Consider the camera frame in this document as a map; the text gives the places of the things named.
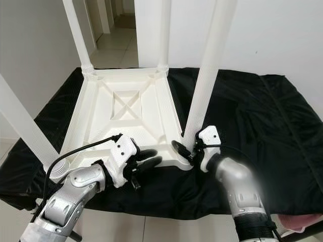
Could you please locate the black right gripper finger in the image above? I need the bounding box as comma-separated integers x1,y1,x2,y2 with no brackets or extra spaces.
172,140,195,161

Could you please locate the white plastic table top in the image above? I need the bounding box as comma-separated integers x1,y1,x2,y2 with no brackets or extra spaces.
53,67,194,174

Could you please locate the pink fabric slipper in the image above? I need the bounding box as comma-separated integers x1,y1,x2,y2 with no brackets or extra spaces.
278,213,323,233

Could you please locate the brown door mat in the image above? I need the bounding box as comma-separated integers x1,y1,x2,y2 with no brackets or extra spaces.
114,13,136,28

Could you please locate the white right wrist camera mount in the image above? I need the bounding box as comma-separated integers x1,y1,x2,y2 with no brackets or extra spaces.
197,126,223,173

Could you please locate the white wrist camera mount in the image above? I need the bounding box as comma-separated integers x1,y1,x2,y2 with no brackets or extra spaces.
197,126,223,173
106,134,140,188

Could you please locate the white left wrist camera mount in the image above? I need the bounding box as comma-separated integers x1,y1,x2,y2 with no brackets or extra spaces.
106,134,140,188

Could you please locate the white door frame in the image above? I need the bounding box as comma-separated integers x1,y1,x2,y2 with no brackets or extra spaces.
86,0,112,36

